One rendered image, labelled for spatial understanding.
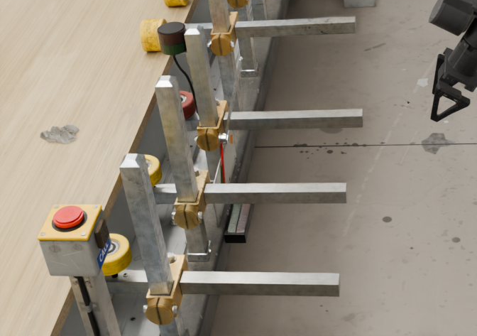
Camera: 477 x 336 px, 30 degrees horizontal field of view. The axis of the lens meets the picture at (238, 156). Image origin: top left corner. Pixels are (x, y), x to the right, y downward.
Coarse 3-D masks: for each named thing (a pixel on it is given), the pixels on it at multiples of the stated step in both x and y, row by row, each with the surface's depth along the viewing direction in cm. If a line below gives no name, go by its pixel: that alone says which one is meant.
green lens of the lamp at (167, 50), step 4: (184, 40) 186; (160, 44) 186; (180, 44) 185; (184, 44) 186; (160, 48) 187; (164, 48) 186; (168, 48) 185; (172, 48) 185; (176, 48) 185; (180, 48) 185; (184, 48) 186; (164, 52) 186; (168, 52) 186; (172, 52) 185; (176, 52) 185; (180, 52) 186
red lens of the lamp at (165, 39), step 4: (184, 24) 186; (184, 28) 185; (180, 32) 184; (184, 32) 185; (160, 36) 184; (164, 36) 184; (168, 36) 183; (172, 36) 183; (176, 36) 184; (180, 36) 184; (184, 36) 185; (160, 40) 185; (164, 40) 184; (168, 40) 184; (172, 40) 184; (176, 40) 184; (180, 40) 185; (168, 44) 184
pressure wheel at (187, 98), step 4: (180, 92) 203; (184, 92) 203; (188, 92) 202; (180, 96) 202; (184, 96) 202; (188, 96) 201; (192, 96) 201; (184, 100) 200; (188, 100) 200; (192, 100) 200; (184, 104) 198; (188, 104) 198; (192, 104) 200; (184, 108) 198; (188, 108) 199; (192, 108) 200; (184, 112) 198; (188, 112) 199; (192, 112) 200; (188, 116) 200
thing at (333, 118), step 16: (240, 112) 202; (256, 112) 201; (272, 112) 200; (288, 112) 199; (304, 112) 198; (320, 112) 197; (336, 112) 196; (352, 112) 196; (192, 128) 203; (224, 128) 201; (240, 128) 201; (256, 128) 200; (272, 128) 200; (288, 128) 199; (304, 128) 198; (320, 128) 198
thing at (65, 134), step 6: (54, 126) 195; (66, 126) 196; (72, 126) 196; (42, 132) 195; (48, 132) 195; (54, 132) 195; (60, 132) 194; (66, 132) 193; (72, 132) 195; (42, 138) 195; (48, 138) 193; (54, 138) 194; (60, 138) 193; (66, 138) 193; (72, 138) 193
